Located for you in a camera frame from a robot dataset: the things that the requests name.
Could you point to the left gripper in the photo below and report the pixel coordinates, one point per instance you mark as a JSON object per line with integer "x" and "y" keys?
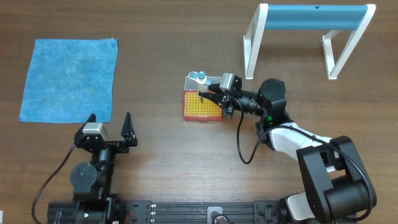
{"x": 93, "y": 144}

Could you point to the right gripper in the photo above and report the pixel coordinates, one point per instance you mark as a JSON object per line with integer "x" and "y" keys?
{"x": 237, "y": 87}

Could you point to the white pipette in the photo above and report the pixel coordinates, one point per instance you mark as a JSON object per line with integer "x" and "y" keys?
{"x": 201, "y": 81}

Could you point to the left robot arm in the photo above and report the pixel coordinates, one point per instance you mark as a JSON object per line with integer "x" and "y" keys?
{"x": 83, "y": 177}

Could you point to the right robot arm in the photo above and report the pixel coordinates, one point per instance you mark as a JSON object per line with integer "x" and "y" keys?
{"x": 317, "y": 174}

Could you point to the red and yellow tip box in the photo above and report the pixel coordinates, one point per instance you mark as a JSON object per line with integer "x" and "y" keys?
{"x": 199, "y": 109}

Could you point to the blue cloth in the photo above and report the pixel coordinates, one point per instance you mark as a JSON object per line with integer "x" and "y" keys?
{"x": 68, "y": 81}

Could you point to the white and blue stand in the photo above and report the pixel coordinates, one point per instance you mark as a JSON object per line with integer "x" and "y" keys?
{"x": 311, "y": 17}

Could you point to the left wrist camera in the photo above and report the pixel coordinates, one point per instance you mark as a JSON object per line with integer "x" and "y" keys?
{"x": 93, "y": 128}

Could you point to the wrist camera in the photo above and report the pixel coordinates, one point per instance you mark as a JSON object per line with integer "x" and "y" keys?
{"x": 226, "y": 81}
{"x": 93, "y": 128}

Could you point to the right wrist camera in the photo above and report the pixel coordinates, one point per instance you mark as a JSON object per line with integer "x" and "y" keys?
{"x": 226, "y": 81}

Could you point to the mounting rail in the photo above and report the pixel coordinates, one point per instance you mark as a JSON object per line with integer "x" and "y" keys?
{"x": 186, "y": 213}

